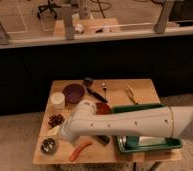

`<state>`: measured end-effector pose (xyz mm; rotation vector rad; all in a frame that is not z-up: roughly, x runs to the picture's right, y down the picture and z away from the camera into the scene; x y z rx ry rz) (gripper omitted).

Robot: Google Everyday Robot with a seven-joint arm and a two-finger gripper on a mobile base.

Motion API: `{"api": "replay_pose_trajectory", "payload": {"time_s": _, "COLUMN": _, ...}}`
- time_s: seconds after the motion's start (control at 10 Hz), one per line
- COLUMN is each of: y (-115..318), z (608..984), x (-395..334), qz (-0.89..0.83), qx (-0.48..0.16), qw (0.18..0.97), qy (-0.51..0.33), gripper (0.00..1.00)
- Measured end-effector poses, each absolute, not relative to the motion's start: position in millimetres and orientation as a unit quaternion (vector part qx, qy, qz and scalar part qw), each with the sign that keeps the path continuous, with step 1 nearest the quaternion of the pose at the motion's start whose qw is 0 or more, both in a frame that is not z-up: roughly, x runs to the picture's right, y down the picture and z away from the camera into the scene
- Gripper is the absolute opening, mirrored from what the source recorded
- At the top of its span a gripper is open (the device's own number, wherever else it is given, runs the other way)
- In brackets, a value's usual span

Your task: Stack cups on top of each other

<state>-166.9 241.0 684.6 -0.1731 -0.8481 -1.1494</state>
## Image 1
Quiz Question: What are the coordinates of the small metal cup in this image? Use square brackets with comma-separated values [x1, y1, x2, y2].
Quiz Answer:
[40, 138, 56, 154]

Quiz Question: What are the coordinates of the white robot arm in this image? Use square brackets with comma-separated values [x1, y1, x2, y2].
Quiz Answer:
[59, 100, 193, 142]

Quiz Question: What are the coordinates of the black ladle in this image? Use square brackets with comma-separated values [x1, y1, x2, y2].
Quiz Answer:
[83, 77, 107, 103]

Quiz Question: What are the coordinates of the red-brown bowl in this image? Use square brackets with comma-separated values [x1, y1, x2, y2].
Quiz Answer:
[96, 103, 111, 114]

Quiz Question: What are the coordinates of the dark purple bowl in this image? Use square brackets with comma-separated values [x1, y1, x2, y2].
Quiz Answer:
[63, 84, 85, 104]

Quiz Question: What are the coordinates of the white plastic cup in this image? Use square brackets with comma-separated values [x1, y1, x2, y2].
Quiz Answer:
[50, 92, 65, 109]

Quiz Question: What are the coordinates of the bunch of dark grapes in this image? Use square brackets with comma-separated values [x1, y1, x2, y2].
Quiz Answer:
[48, 114, 64, 128]

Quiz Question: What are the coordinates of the black rectangular block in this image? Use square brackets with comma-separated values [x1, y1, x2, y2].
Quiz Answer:
[97, 135, 110, 145]

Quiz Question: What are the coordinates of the wooden board with items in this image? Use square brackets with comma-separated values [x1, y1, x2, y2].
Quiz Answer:
[53, 18, 121, 36]

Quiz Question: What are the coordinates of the small yellow round item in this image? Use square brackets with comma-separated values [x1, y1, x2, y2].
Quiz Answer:
[47, 126, 60, 136]

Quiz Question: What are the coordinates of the orange carrot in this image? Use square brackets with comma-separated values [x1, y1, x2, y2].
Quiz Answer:
[69, 141, 92, 162]

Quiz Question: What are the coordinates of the teal sponge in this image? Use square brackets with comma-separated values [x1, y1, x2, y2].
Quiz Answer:
[125, 136, 139, 148]

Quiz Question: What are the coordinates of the green tray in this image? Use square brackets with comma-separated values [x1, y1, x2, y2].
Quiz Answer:
[111, 103, 183, 153]

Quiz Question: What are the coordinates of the office chair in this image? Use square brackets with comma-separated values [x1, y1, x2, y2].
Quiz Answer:
[37, 0, 60, 18]

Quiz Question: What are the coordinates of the middle grey railing post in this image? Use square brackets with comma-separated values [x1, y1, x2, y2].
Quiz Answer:
[62, 4, 74, 40]

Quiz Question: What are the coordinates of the right grey railing post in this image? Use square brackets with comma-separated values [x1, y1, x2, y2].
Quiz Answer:
[154, 0, 174, 34]

